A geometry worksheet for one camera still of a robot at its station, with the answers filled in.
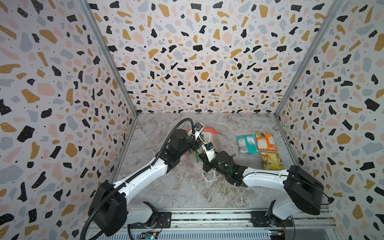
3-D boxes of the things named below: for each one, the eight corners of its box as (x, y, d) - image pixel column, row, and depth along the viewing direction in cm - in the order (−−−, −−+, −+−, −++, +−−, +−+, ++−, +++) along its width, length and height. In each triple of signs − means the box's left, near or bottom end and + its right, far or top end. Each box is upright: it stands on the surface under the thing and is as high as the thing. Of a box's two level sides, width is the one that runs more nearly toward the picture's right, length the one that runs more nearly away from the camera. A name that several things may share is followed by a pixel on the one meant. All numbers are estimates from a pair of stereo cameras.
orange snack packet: (258, 151, 103) (260, 147, 100) (253, 134, 112) (255, 131, 109) (275, 151, 103) (278, 148, 100) (269, 134, 112) (271, 131, 109)
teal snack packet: (239, 154, 101) (240, 151, 98) (235, 137, 110) (236, 134, 108) (258, 154, 101) (259, 151, 99) (253, 137, 111) (254, 134, 108)
